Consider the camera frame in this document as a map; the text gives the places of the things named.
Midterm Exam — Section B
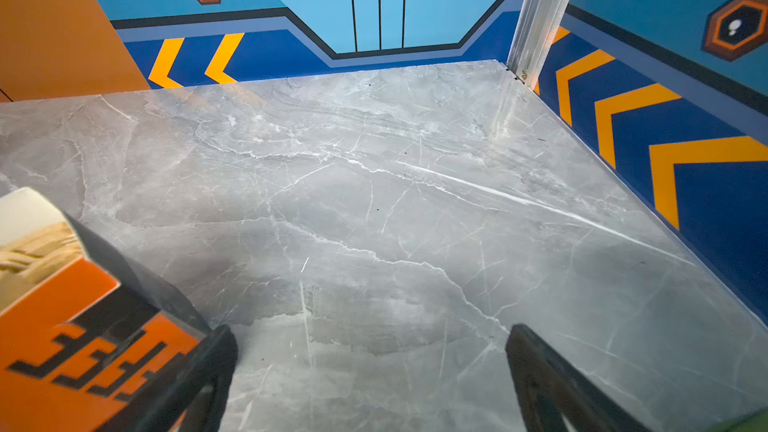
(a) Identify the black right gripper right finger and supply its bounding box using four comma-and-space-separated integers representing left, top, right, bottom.
506, 324, 647, 431

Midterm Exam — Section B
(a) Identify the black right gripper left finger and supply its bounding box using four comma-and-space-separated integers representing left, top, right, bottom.
98, 325, 238, 431

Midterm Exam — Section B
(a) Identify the aluminium corner post right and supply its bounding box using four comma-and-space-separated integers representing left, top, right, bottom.
507, 0, 570, 90

